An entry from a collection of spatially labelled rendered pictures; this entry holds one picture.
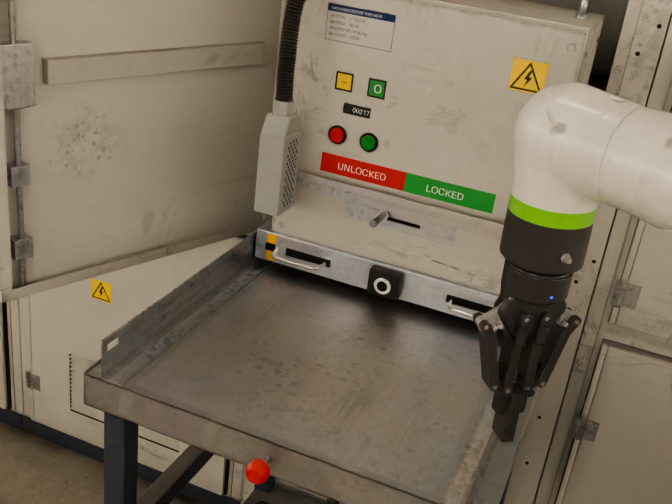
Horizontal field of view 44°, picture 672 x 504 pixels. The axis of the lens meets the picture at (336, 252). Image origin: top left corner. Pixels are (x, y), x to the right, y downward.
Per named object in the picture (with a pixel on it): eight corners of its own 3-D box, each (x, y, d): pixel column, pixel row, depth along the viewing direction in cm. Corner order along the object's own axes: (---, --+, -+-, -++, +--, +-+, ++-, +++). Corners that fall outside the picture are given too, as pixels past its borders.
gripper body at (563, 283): (557, 244, 97) (542, 314, 101) (491, 246, 95) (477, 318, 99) (591, 274, 90) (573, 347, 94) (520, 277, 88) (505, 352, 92)
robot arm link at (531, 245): (535, 233, 84) (615, 231, 87) (487, 191, 94) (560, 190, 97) (524, 287, 87) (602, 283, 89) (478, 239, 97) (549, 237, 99)
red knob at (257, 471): (262, 490, 112) (264, 471, 111) (241, 482, 113) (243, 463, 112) (277, 471, 116) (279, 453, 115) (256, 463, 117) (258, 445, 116)
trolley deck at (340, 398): (481, 556, 108) (490, 521, 105) (83, 404, 127) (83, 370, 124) (560, 330, 166) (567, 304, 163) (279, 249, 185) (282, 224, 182)
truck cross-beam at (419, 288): (529, 338, 146) (536, 308, 144) (254, 256, 162) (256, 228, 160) (534, 325, 150) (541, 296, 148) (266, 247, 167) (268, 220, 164)
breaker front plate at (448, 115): (518, 310, 145) (586, 33, 125) (269, 238, 160) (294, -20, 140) (520, 307, 146) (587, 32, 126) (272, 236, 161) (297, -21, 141)
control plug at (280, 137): (277, 218, 146) (286, 121, 138) (252, 211, 147) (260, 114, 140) (296, 204, 152) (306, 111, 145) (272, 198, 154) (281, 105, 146)
